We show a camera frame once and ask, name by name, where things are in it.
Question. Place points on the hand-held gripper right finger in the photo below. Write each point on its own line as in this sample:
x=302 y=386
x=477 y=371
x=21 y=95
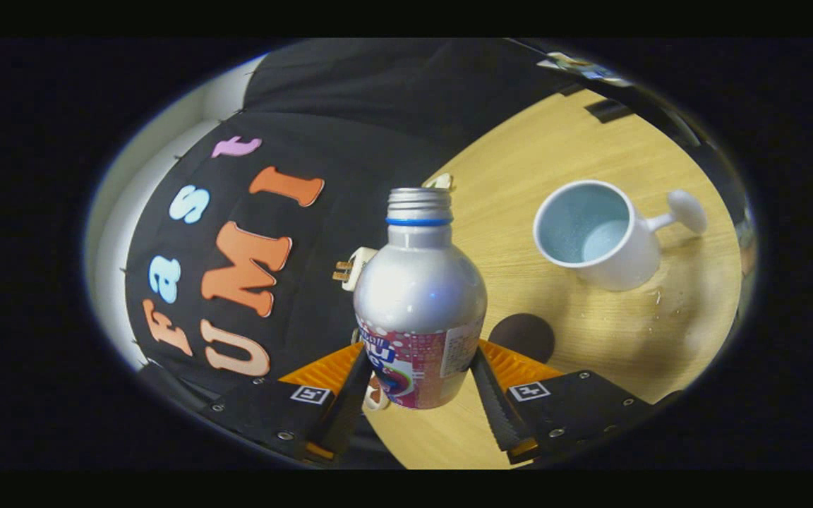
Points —
x=495 y=413

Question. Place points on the black backdrop cloth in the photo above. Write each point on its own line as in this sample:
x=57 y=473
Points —
x=378 y=127

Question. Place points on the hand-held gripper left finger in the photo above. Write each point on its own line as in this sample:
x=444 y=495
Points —
x=346 y=416

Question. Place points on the wooden table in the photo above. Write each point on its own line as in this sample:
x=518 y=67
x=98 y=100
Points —
x=590 y=339

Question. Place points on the dark brown round coaster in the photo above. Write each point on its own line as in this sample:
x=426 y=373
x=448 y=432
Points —
x=523 y=335

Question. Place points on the white round plate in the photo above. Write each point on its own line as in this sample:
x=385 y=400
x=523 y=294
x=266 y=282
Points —
x=377 y=402

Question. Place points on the silver juice bottle pink label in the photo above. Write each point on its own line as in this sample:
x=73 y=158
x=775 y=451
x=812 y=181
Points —
x=417 y=296

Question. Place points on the small white snack dish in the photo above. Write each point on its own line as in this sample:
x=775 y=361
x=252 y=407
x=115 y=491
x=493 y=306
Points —
x=442 y=182

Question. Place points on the white cup blue inside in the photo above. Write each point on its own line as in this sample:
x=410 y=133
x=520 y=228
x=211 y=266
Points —
x=625 y=264

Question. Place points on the white toaster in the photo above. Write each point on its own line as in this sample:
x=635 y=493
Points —
x=363 y=264

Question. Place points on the toast slice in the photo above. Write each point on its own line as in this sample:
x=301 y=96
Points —
x=341 y=271

